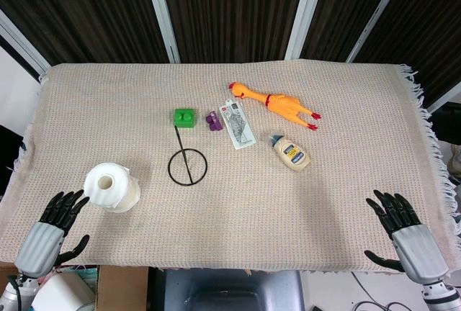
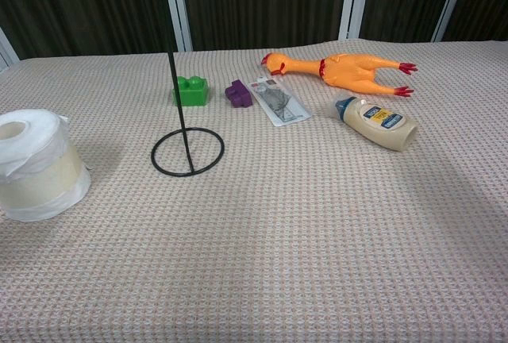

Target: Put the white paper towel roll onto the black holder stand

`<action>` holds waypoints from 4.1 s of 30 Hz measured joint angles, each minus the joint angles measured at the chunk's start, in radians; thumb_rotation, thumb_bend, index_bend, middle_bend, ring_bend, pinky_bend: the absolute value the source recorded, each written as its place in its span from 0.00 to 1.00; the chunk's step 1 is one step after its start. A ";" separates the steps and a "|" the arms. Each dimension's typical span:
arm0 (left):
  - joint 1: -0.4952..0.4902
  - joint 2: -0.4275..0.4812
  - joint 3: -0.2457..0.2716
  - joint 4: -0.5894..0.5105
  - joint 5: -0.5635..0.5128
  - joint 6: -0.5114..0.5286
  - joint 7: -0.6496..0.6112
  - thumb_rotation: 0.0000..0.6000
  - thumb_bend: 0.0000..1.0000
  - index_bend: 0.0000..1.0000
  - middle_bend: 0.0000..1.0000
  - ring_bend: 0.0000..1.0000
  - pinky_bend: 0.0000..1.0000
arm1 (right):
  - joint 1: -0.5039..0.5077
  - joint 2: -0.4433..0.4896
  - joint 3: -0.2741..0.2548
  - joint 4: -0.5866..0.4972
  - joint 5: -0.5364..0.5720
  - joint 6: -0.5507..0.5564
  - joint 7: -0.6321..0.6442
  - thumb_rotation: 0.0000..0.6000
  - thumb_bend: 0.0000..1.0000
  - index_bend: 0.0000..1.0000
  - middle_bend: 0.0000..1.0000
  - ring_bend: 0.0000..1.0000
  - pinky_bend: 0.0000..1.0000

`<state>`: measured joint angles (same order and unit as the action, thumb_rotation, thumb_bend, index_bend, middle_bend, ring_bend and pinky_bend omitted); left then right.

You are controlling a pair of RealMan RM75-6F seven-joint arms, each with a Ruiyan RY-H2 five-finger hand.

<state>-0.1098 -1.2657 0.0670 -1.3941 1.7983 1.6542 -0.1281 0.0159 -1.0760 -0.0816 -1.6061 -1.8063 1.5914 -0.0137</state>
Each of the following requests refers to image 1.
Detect black grey right robot hand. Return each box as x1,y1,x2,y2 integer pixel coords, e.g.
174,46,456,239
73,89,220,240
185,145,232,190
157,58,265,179
363,189,450,285

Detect black grey left robot hand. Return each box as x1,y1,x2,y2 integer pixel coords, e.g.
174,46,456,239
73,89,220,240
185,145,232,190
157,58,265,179
14,189,91,278

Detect white paper towel roll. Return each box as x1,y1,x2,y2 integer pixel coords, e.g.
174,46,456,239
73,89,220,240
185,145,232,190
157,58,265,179
83,161,141,214

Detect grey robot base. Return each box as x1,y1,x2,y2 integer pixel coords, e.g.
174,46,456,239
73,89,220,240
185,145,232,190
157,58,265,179
162,268,306,311

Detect white plastic container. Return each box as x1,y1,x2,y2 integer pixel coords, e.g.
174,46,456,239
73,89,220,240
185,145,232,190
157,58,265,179
30,272,96,311

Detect brown cardboard box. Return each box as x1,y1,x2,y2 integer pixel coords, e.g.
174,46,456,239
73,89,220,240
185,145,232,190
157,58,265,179
94,265,151,311

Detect black equipment case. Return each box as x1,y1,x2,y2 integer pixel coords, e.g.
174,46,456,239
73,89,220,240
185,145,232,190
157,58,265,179
0,123,27,202

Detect black box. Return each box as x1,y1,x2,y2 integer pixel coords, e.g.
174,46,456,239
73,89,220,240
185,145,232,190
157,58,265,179
429,103,461,145

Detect mayonnaise squeeze bottle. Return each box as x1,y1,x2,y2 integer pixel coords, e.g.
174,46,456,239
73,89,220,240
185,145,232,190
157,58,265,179
268,134,313,173

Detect beige woven tablecloth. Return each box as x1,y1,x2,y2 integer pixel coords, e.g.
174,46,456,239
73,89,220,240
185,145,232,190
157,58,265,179
0,58,461,276

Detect green plastic block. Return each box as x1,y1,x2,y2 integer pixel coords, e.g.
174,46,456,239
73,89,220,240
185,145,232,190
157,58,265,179
171,108,200,130

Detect yellow rubber chicken toy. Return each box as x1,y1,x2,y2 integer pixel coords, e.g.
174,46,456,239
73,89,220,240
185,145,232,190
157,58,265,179
227,81,321,132

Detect purple plastic block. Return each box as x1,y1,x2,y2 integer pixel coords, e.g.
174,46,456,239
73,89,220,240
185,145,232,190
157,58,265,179
205,110,225,132

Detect carded blister pack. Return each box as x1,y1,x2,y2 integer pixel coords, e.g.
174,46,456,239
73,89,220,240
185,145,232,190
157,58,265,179
218,99,259,151

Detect dark slatted partition panel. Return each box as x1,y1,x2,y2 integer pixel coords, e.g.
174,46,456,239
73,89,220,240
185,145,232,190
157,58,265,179
158,0,308,64
0,0,171,74
300,0,401,62
354,0,461,107

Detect thin black floor cable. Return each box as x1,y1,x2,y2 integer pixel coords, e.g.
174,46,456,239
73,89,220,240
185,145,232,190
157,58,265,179
349,271,430,311

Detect white partition frame post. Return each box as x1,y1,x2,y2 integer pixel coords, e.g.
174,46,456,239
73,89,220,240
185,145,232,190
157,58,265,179
141,0,181,64
426,79,461,111
345,0,412,64
0,9,50,76
286,0,326,62

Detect black wire ring stand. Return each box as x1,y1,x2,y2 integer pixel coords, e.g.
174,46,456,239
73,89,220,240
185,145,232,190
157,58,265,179
167,125,210,186

